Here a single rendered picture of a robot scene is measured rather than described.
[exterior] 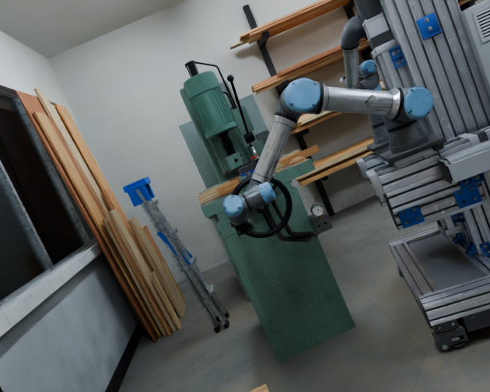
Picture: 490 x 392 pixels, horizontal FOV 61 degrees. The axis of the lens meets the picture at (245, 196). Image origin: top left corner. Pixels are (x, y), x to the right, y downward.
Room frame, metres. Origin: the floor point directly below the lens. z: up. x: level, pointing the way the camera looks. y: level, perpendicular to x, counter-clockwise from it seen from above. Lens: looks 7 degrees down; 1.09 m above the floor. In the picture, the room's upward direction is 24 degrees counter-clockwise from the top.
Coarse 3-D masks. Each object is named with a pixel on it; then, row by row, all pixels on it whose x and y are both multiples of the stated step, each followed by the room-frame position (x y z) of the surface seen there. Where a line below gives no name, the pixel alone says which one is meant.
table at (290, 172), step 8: (288, 168) 2.04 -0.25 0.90; (296, 168) 2.04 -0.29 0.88; (304, 168) 2.04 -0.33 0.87; (312, 168) 2.04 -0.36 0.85; (272, 176) 2.03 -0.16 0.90; (280, 176) 2.03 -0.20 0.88; (288, 176) 2.03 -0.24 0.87; (296, 176) 2.04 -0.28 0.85; (272, 184) 1.93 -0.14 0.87; (232, 192) 2.06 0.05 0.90; (240, 192) 2.02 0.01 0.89; (216, 200) 2.02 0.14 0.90; (208, 208) 2.00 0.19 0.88; (216, 208) 2.01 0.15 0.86; (208, 216) 2.00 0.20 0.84
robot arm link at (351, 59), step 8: (352, 24) 2.10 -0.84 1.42; (360, 24) 2.09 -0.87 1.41; (344, 32) 2.14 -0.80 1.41; (352, 32) 2.11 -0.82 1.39; (360, 32) 2.10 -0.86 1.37; (344, 40) 2.15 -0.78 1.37; (352, 40) 2.13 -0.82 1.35; (344, 48) 2.18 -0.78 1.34; (352, 48) 2.16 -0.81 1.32; (344, 56) 2.24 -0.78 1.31; (352, 56) 2.21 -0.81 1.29; (352, 64) 2.24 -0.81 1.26; (352, 72) 2.28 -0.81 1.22; (352, 80) 2.31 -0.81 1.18; (352, 88) 2.35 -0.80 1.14; (360, 88) 2.38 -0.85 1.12
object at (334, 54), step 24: (336, 0) 4.07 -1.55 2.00; (264, 24) 3.97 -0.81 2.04; (288, 24) 4.19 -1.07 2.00; (264, 48) 4.43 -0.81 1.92; (336, 48) 3.97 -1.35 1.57; (360, 48) 4.13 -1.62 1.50; (288, 72) 4.00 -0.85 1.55; (312, 120) 3.99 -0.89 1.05; (360, 144) 4.12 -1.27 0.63; (336, 168) 3.99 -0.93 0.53
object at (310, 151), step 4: (308, 148) 2.22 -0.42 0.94; (312, 148) 2.20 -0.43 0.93; (316, 148) 2.20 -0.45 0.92; (300, 152) 2.20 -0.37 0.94; (304, 152) 2.20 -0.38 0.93; (308, 152) 2.20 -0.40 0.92; (312, 152) 2.20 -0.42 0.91; (316, 152) 2.20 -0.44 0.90; (292, 156) 2.20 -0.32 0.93; (296, 156) 2.20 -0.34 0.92; (304, 156) 2.20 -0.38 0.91; (280, 160) 2.20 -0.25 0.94; (284, 160) 2.19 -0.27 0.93; (288, 160) 2.19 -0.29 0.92; (284, 164) 2.19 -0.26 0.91; (288, 164) 2.19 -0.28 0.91; (220, 188) 2.17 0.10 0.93; (220, 192) 2.17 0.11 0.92; (224, 192) 2.17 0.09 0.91
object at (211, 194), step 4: (292, 152) 2.23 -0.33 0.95; (296, 152) 2.22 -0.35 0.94; (284, 156) 2.22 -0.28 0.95; (288, 156) 2.21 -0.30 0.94; (212, 188) 2.18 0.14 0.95; (216, 188) 2.18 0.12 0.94; (204, 192) 2.18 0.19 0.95; (208, 192) 2.18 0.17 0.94; (212, 192) 2.18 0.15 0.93; (216, 192) 2.18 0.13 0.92; (200, 196) 2.18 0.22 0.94; (204, 196) 2.18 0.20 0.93; (208, 196) 2.18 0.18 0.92; (212, 196) 2.18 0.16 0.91; (216, 196) 2.18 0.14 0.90; (200, 200) 2.18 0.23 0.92; (204, 200) 2.18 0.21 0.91; (208, 200) 2.18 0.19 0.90
